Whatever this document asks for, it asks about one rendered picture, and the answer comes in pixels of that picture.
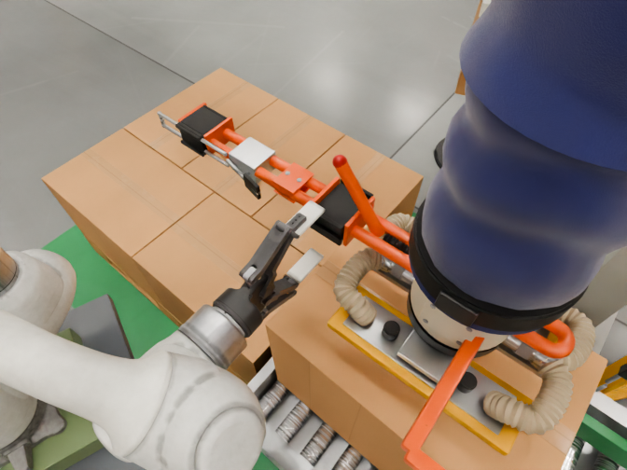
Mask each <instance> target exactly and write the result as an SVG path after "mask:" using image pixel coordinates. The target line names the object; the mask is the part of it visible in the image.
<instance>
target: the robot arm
mask: <svg viewBox="0 0 627 470"><path fill-rule="evenodd" d="M324 212H325V208H323V207H321V206H320V205H318V204H316V203H315V202H313V201H311V200H310V201H308V202H307V203H306V204H305V205H304V206H303V207H302V208H301V209H300V210H299V211H298V212H297V213H296V214H295V215H294V216H293V217H292V218H291V219H290V220H289V221H288V222H287V223H286V224H285V223H283V222H282V221H280V220H277V221H276V222H275V223H274V225H273V226H272V228H271V230H270V231H269V233H268V234H267V236H266V237H265V239H264V240H263V242H262V243H261V245H260V246H259V248H258V249H257V250H256V252H255V253H254V255H253V256H252V258H251V259H250V261H249V262H248V263H247V264H246V265H245V266H244V267H243V268H242V270H241V271H240V272H239V275H240V276H241V277H242V278H243V279H245V281H244V283H243V285H242V286H241V288H239V289H234V288H227V289H226V290H225V291H224V292H223V293H222V294H221V295H220V296H219V297H218V298H217V299H216V300H215V301H214V302H213V307H212V306H210V305H208V304H205V305H202V306H201V307H200V308H199V309H198V310H197V311H196V312H195V313H194V314H193V315H192V316H191V317H190V318H189V319H188V320H187V321H186V322H185V323H184V324H182V325H181V326H180V327H179V328H178V329H177V330H176V331H175V332H174V333H173V334H172V335H171V336H170V337H168V338H167V339H164V340H162V341H160V342H158V343H157V344H156V345H155V346H153V347H152V348H151V349H150V350H148V351H147V352H146V353H145V354H144V355H143V356H142V357H140V358H139V359H127V358H121V357H117V356H114V355H110V354H106V353H103V352H98V351H95V350H93V349H90V348H87V347H84V346H82V345H79V344H76V343H74V342H72V341H70V340H67V339H64V338H61V337H59V336H56V335H57V333H58V331H59V330H60V328H61V326H62V324H63V321H64V319H65V317H66V315H67V313H68V312H69V310H70V308H71V305H72V303H73V301H74V297H75V293H76V289H77V276H76V272H75V270H74V269H73V267H72V265H71V264H70V262H69V261H68V260H66V259H65V258H64V257H62V256H60V255H58V254H56V253H53V252H51V251H47V250H41V249H30V250H25V251H21V252H19V251H5V250H4V249H3V248H2V247H1V246H0V469H1V468H2V467H4V466H5V465H7V464H8V463H11V464H12V466H13V468H14V469H15V470H32V469H33V468H34V466H33V455H32V448H34V447H35V446H37V445H38V444H40V443H41V442H43V441H45V440H46V439H48V438H50V437H52V436H55V435H59V434H61V433H62V432H63V431H64V430H65V429H66V426H67V421H66V419H65V418H64V417H63V416H62V415H61V414H60V411H59V410H58V408H61V409H64V410H66V411H68V412H71V413H73V414H76V415H77V416H79V417H82V418H84V419H86V420H88V421H91V422H92V427H93V430H94V433H95V434H96V435H97V437H98V439H99V440H100V442H101V443H102V444H103V445H104V447H105V448H106V449H107V450H108V451H109V452H110V453H111V454H113V455H114V456H115V457H117V458H118V459H120V460H121V461H123V462H125V463H136V464H138V465H139V466H141V467H143V468H145V469H146V470H252V469H253V467H254V465H255V464H256V462H257V460H258V457H259V454H260V453H261V450H262V446H263V441H264V439H265V436H266V422H265V417H264V413H263V410H262V407H261V405H260V403H259V402H258V399H257V397H256V396H255V394H254V393H253V392H252V390H251V389H250V388H249V387H248V386H247V385H246V384H245V383H244V382H243V381H242V380H240V379H239V378H237V377H236V376H234V375H233V374H231V373H230V372H229V371H227V369H228V367H229V366H230V364H231V363H232V362H233V361H234V360H235V359H236V358H237V357H238V356H239V355H240V353H241V352H242V351H243V350H244V349H245V348H246V346H247V342H246V339H245V338H249V337H250V336H251V335H252V334H253V333H254V332H255V331H256V329H257V328H258V327H259V326H260V325H261V324H262V322H263V320H264V319H265V318H266V317H267V316H268V315H269V314H270V313H271V312H273V311H274V310H276V309H277V308H279V307H280V306H281V305H283V304H284V303H286V302H287V301H288V300H290V299H291V298H292V297H293V296H295V295H296V294H297V290H295V289H297V288H298V287H299V284H300V283H301V282H302V281H303V280H304V279H305V277H306V276H307V275H308V274H309V273H310V272H311V271H312V270H313V269H314V268H315V266H316V265H317V264H318V263H319V262H320V261H321V260H322V259H323V258H324V256H323V255H321V254H320V253H318V252H317V251H315V250H314V249H313V248H310V249H309V250H308V251H307V253H306V254H305V255H304V256H303V257H302V258H301V259H300V260H299V261H298V262H297V263H296V264H295V265H294V266H293V267H292V268H291V269H290V270H289V271H288V272H287V275H288V276H287V275H286V274H285V275H284V277H283V279H280V280H277V281H274V280H275V278H276V276H277V272H276V270H277V269H278V267H279V265H280V263H281V261H282V259H283V257H284V256H285V254H286V251H287V249H288V247H289V245H290V244H291V243H292V241H293V239H294V238H295V239H296V240H297V239H298V238H299V237H300V236H301V235H302V234H303V233H304V232H305V231H306V230H307V229H308V228H309V227H310V226H311V225H312V224H313V223H314V222H315V221H316V220H317V219H318V218H319V217H320V216H321V215H322V214H323V213H324ZM287 293H288V294H287Z"/></svg>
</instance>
